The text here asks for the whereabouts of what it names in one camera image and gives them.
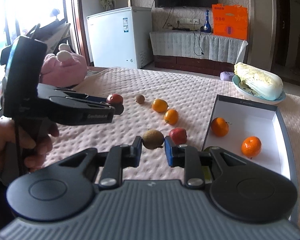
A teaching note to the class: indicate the dark red small fruit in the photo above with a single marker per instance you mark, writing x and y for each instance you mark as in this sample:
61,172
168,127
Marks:
114,99

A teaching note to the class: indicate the person left hand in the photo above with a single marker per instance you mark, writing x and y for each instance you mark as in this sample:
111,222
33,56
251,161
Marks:
42,147

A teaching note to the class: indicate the orange kumquat fruit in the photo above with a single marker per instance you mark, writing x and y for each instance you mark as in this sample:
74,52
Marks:
159,105

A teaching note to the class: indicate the pink quilted table cover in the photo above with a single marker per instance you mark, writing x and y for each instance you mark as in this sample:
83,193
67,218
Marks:
192,96

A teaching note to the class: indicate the cabinet with white cloth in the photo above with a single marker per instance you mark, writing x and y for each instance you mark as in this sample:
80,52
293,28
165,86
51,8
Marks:
196,52

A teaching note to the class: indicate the orange gift box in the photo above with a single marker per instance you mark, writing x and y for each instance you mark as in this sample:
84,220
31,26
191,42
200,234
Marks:
230,21

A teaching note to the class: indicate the napa cabbage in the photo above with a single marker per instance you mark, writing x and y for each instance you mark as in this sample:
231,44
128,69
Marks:
258,81

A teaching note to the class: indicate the red small apple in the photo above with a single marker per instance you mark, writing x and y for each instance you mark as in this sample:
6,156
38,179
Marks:
178,135

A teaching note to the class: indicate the mandarin orange with stem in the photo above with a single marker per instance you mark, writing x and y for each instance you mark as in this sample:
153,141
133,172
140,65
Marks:
220,127

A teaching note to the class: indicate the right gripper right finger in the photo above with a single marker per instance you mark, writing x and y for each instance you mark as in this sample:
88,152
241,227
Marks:
239,188

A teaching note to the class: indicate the white chest freezer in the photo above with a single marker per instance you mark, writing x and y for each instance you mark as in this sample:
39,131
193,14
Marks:
121,37

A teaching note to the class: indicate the pink plush toy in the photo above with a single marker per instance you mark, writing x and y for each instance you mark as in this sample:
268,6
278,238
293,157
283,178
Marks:
65,69

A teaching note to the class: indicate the purple plastic bottle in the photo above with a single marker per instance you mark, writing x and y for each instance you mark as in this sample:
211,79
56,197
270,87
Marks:
226,76

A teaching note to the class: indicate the brown kiwi fruit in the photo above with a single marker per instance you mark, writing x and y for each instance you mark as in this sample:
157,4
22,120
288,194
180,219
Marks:
153,139

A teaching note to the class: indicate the small brown longan fruit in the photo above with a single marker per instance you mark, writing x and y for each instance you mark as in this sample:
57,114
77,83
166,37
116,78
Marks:
140,99

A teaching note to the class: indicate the white wall power strip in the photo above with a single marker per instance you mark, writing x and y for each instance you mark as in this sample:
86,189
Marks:
190,21

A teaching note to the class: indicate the blue glass bottle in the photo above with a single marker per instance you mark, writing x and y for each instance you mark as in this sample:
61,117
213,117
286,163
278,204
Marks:
206,28

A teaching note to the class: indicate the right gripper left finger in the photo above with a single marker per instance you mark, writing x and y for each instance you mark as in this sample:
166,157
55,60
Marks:
64,189

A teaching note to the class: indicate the round mandarin orange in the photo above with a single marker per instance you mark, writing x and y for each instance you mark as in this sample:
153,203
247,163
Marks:
251,147

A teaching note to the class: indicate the blue white plate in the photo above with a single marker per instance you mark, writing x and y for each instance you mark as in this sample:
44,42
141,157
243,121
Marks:
250,94

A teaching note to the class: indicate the grey white cardboard box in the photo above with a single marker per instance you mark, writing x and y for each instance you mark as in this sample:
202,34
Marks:
260,120

